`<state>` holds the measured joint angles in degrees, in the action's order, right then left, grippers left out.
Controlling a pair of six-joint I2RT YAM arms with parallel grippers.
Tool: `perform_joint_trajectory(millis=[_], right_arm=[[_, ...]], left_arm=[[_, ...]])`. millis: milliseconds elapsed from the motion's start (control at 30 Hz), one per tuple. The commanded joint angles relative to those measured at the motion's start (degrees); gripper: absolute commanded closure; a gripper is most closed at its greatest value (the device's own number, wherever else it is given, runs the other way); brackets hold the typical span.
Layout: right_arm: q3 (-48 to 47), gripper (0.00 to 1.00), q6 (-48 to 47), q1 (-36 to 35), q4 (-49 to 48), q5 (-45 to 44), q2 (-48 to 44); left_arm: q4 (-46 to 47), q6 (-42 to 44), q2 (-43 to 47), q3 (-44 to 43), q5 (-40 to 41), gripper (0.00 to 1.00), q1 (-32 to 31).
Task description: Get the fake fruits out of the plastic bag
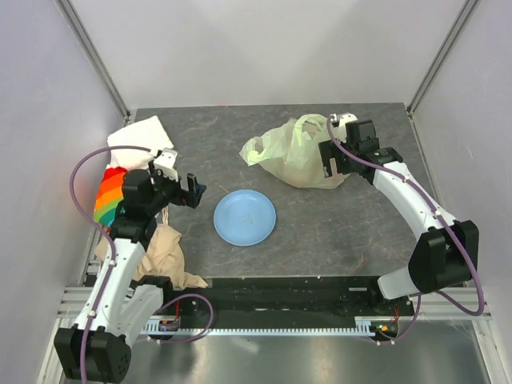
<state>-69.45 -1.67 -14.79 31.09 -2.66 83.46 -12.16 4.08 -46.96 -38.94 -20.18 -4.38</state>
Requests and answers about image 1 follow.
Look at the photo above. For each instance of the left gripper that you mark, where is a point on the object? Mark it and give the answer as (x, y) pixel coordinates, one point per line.
(182, 195)

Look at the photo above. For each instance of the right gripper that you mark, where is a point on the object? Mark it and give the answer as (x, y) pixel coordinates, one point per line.
(328, 150)

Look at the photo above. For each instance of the pale green plastic bag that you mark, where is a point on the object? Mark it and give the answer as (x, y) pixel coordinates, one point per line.
(291, 153)

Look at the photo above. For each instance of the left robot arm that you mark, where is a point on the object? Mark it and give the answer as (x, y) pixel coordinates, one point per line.
(98, 346)

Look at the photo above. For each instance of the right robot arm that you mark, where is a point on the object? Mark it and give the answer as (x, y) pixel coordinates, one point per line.
(446, 250)

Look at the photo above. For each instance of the blue plastic plate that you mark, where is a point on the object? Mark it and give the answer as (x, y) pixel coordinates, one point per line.
(244, 218)

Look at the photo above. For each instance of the white folded towel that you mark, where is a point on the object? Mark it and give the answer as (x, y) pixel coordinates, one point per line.
(148, 133)

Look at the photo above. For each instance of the beige crumpled cloth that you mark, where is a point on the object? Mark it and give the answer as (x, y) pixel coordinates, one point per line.
(164, 257)

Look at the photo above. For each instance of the rainbow striped cloth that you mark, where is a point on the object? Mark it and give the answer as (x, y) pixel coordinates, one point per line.
(109, 196)

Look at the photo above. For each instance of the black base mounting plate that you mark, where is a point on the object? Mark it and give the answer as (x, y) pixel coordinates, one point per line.
(283, 302)

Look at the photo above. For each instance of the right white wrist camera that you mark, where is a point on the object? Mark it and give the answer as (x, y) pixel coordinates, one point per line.
(338, 123)

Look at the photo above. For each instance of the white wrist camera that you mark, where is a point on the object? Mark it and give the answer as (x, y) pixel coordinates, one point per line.
(338, 123)
(166, 160)

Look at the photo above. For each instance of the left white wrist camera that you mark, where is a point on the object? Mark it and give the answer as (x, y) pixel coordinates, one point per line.
(166, 160)

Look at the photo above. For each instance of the grey slotted cable duct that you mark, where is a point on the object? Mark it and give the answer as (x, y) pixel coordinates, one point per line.
(362, 328)

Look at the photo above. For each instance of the right aluminium corner post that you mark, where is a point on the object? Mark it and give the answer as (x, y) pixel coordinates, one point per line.
(448, 43)

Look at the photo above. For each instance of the aluminium corner post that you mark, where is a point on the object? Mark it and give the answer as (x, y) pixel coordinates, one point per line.
(448, 43)
(76, 24)

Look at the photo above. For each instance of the left aluminium corner post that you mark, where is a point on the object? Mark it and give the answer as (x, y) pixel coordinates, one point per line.
(76, 24)

